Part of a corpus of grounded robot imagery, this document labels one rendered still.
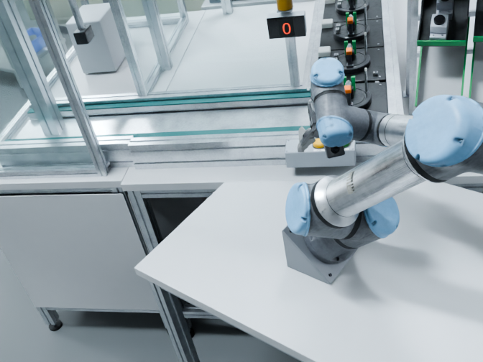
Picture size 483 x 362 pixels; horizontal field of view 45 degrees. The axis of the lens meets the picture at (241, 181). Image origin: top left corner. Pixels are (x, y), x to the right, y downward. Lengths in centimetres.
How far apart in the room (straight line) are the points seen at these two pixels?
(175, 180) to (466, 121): 116
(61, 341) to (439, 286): 178
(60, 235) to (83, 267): 18
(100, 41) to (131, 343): 130
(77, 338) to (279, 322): 146
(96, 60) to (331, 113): 158
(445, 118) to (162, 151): 116
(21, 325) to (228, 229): 148
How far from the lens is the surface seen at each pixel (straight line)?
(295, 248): 147
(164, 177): 194
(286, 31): 194
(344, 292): 148
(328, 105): 131
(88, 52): 268
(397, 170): 107
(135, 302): 246
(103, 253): 229
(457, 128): 95
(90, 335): 273
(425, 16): 185
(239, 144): 185
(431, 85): 188
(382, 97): 196
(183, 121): 209
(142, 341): 262
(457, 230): 164
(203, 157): 191
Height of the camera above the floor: 199
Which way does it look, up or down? 38 degrees down
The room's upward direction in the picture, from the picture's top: 12 degrees counter-clockwise
